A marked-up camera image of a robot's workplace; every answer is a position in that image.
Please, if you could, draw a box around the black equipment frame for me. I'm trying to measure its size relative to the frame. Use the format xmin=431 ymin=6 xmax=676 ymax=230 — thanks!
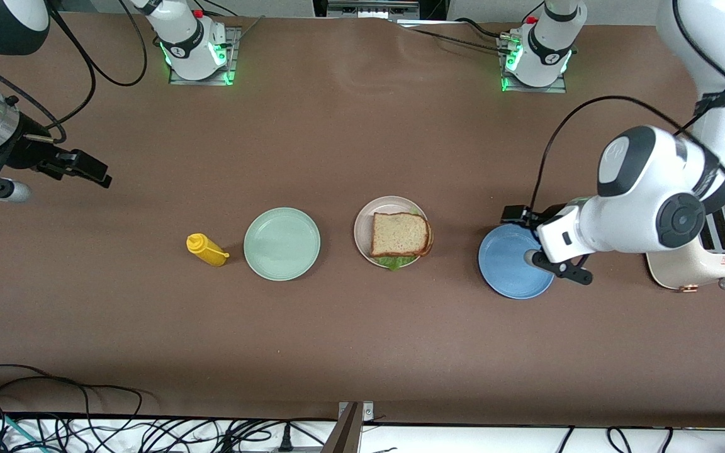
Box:
xmin=312 ymin=0 xmax=450 ymax=21

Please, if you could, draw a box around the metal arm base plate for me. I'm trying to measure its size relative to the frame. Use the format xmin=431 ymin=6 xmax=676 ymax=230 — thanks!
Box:
xmin=498 ymin=35 xmax=568 ymax=94
xmin=169 ymin=25 xmax=242 ymax=86

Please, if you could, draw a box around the brown bread slice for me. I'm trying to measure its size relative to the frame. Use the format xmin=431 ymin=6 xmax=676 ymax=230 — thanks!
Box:
xmin=370 ymin=212 xmax=432 ymax=258

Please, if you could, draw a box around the beige plate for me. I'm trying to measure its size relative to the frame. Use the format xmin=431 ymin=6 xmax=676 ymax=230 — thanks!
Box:
xmin=354 ymin=196 xmax=432 ymax=269

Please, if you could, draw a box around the teal cable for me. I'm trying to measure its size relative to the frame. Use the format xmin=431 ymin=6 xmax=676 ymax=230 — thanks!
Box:
xmin=0 ymin=409 xmax=45 ymax=453

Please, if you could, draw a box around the grey metal post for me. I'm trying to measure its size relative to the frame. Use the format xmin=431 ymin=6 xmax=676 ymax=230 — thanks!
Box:
xmin=322 ymin=401 xmax=363 ymax=453

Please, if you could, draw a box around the pale green plate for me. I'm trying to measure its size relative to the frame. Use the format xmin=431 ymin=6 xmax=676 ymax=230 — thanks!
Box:
xmin=244 ymin=207 xmax=322 ymax=281

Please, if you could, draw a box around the black base power cable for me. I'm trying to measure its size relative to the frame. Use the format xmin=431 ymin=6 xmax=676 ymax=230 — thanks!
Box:
xmin=394 ymin=18 xmax=509 ymax=54

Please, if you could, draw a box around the yellow mustard squeeze bottle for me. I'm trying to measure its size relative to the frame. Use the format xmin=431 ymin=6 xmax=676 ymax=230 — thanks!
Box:
xmin=186 ymin=233 xmax=230 ymax=267

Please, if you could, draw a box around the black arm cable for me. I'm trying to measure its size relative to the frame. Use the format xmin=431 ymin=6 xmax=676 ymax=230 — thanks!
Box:
xmin=529 ymin=0 xmax=725 ymax=218
xmin=0 ymin=0 xmax=149 ymax=144

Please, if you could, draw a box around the green lettuce leaf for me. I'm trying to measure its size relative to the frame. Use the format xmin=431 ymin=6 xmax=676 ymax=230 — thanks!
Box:
xmin=376 ymin=208 xmax=423 ymax=272

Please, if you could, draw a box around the black looping floor cable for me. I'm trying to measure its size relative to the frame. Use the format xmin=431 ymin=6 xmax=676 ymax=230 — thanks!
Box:
xmin=0 ymin=364 xmax=144 ymax=419

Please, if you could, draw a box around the small metal corner bracket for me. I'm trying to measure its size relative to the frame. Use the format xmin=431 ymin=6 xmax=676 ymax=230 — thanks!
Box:
xmin=338 ymin=401 xmax=375 ymax=423

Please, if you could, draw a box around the cream white toaster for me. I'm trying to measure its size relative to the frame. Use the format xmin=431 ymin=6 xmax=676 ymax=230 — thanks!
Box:
xmin=646 ymin=201 xmax=725 ymax=292

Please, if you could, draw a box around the blue plate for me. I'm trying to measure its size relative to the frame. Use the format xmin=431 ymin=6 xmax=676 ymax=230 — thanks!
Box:
xmin=478 ymin=224 xmax=555 ymax=299

